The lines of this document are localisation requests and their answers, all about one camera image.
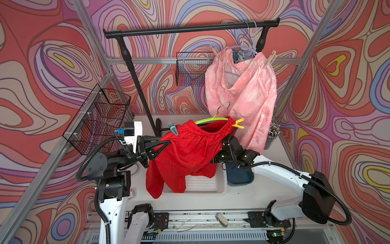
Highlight black clothes rack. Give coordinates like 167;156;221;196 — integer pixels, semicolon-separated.
103;18;281;136

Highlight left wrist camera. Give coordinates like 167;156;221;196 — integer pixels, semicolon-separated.
116;121;143;147

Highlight light blue hanger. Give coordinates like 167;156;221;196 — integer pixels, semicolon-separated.
252;20;258;52

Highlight pink tie-dye shorts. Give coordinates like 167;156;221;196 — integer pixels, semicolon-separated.
205;49;277;154

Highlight black wire basket left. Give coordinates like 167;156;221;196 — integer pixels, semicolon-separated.
63;84;131;155

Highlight paperclip box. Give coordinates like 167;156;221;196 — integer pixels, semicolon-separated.
129;189;135;199

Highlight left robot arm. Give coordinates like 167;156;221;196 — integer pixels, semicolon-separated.
76;136;170;244

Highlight beige clothespin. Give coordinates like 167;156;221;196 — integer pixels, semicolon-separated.
210;46;219;58
264;50;277;68

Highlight white pedal on rail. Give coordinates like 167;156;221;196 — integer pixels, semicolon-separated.
215;213;229;227

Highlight white perforated plastic basket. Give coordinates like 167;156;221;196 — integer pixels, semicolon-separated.
162;165;227;196

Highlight red shorts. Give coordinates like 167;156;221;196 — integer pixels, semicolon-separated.
146;117;235;199

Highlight teal grey clothespin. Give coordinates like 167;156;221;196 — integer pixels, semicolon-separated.
168;122;179;136

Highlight beige clothespin right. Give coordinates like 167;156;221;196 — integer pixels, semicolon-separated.
264;50;277;68

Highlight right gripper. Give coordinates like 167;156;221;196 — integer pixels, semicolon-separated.
200;149;235;165

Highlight green hanger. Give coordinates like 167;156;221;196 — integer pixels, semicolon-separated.
195;102;231;125

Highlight teal plastic tray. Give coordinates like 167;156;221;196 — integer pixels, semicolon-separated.
225;162;255;187

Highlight yellow clothespin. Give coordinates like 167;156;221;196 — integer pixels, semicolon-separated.
232;119;245;129

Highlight beige clothespin left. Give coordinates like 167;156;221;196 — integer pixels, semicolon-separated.
210;46;219;58

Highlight white printed graphic shorts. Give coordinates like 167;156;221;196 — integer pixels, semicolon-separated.
233;50;245;64

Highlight black wire basket rear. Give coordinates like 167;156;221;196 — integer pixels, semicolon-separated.
175;52;215;87

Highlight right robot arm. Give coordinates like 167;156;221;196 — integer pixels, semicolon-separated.
211;136;352;227

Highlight black wire basket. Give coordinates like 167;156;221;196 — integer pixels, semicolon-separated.
63;84;131;155
175;52;215;87

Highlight lavender wire hanger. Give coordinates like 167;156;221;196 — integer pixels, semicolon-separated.
225;21;260;77

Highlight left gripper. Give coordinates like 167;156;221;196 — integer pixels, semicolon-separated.
110;140;171;173

